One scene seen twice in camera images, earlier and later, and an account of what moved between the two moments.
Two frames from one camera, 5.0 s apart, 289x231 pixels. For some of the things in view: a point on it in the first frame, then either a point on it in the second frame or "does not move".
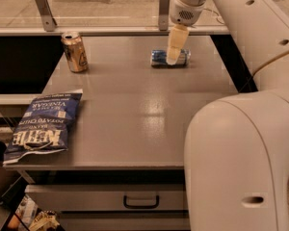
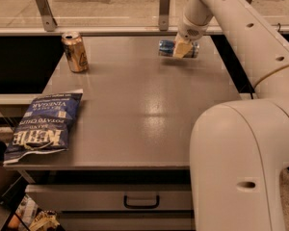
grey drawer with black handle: [109, 197] does not move
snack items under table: [29, 218] does not move
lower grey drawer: [125, 220] does not move
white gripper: [184, 14] → [190, 33]
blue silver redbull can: [158, 59] → [166, 48]
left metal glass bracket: [42, 3] does not move
